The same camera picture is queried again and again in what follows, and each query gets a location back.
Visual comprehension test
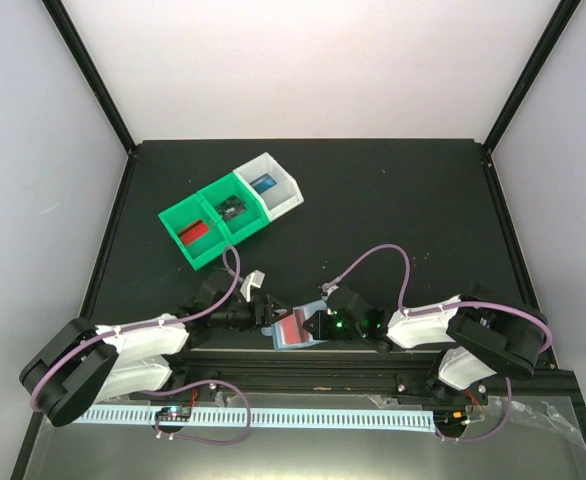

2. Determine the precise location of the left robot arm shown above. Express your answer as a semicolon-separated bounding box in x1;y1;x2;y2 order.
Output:
19;271;292;427

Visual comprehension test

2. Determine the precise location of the blue card holder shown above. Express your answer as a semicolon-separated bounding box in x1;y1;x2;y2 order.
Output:
261;300;327;351

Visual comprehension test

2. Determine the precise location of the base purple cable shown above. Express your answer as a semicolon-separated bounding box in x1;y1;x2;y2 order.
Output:
435;377;514;445
152;379;252;445

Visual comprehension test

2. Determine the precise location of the white plastic bin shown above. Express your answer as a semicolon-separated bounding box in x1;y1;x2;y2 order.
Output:
233;152;304;222

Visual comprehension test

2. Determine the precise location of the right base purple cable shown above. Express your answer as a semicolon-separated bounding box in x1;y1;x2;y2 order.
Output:
435;377;514;445

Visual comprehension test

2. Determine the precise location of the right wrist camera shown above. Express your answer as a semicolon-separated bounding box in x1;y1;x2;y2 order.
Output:
320;279;339;301

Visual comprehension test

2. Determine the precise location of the green middle plastic bin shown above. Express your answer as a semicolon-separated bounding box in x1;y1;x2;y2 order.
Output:
197;173;269;245

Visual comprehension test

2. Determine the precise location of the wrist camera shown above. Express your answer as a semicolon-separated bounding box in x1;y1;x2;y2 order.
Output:
240;270;265;302
320;279;339;301

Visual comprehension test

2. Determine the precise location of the green end plastic bin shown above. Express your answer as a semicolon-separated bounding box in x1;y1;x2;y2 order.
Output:
158;193;230;270

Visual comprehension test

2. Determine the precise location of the black frame post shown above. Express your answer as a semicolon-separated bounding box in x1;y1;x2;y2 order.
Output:
42;0;136;154
483;0;581;154

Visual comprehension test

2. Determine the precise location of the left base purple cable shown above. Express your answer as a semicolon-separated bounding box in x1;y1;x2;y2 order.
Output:
152;379;252;445

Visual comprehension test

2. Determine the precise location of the red card in bin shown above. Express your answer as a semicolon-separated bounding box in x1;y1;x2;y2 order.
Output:
177;219;209;246

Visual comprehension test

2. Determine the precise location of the blue card in bin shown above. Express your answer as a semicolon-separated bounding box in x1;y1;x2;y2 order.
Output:
250;173;277;195

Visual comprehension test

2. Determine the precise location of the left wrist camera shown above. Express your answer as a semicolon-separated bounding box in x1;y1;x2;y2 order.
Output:
240;270;265;302

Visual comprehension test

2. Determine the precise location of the black frame post right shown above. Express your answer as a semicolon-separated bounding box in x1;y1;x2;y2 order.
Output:
483;0;581;154

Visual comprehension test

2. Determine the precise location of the red card in holder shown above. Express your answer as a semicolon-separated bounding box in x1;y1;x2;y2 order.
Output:
277;309;312;347

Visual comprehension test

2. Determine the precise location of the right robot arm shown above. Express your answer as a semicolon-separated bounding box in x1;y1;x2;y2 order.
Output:
301;285;552;405

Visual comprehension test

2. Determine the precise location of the white slotted cable duct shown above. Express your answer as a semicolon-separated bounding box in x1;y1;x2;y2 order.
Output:
75;405;435;433

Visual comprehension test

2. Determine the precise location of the black frame post left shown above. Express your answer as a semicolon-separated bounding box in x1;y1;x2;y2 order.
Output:
42;0;136;154

